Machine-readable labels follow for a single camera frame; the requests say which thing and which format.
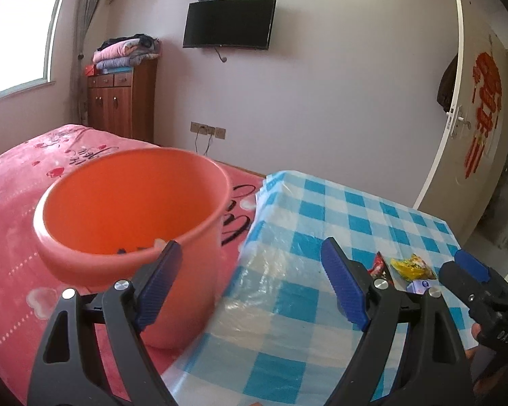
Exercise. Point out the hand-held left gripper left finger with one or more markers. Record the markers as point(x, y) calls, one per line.
point(161, 283)

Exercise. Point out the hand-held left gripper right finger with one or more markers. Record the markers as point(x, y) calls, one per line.
point(343, 283)

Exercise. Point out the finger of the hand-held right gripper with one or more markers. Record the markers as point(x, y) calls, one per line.
point(465, 281)

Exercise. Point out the orange plastic bucket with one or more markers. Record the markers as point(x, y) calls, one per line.
point(110, 203)

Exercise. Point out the person's right hand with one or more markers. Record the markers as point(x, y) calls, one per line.
point(474, 330)

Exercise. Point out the red wrapper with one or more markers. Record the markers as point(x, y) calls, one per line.
point(377, 265)

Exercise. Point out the small white blue wrapper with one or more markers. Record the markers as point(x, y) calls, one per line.
point(421, 286)

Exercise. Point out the yellow crumpled wrapper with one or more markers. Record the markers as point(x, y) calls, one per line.
point(412, 267)

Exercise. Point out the blue white checked tablecloth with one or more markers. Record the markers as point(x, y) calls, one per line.
point(305, 220)

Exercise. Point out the white door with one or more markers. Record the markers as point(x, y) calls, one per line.
point(453, 165)

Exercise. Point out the pink printed blanket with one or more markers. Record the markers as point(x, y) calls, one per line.
point(12, 220)

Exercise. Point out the brown wooden cabinet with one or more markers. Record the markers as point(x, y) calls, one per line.
point(122, 101)

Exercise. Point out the red paper door decoration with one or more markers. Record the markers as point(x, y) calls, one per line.
point(487, 89)

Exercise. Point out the dark hanging bag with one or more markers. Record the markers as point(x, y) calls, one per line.
point(446, 84)

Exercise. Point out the small red box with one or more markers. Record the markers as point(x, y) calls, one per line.
point(91, 70)

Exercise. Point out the pile of folded blankets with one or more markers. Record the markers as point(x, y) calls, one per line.
point(118, 53)

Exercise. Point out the grey curtain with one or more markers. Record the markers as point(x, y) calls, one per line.
point(87, 29)

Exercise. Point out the window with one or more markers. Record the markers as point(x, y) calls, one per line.
point(17, 38)

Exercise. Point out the wall socket strip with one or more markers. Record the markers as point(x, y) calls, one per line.
point(207, 130)

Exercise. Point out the black wall television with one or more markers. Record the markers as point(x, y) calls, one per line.
point(228, 23)

